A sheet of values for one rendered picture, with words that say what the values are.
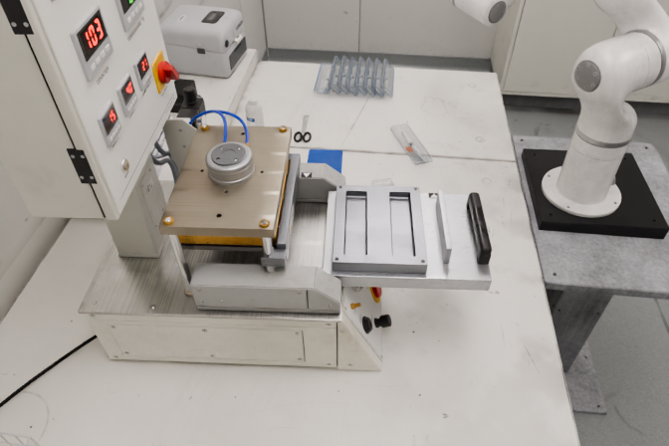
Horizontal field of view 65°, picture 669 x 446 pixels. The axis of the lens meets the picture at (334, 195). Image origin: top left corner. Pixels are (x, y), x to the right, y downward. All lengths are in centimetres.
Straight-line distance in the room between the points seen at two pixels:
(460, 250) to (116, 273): 64
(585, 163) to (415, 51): 222
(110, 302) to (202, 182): 28
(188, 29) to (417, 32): 188
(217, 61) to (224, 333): 103
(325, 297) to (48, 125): 48
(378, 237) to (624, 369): 139
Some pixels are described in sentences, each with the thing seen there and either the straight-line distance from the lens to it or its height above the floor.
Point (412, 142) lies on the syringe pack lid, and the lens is 154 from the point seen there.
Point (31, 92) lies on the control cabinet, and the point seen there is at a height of 137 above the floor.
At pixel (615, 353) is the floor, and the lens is 220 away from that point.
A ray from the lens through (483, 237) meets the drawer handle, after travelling 96.
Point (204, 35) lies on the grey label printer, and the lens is 176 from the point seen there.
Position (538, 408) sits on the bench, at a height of 75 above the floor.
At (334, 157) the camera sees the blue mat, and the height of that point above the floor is 75.
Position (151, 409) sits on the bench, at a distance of 109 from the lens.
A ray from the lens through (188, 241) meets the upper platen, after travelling 91.
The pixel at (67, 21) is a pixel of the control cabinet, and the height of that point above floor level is 143.
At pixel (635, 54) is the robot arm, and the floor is 119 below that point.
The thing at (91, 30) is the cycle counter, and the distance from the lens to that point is 75.
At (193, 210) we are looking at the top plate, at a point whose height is 111.
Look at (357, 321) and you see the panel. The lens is 99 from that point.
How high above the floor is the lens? 169
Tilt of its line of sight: 43 degrees down
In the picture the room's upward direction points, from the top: straight up
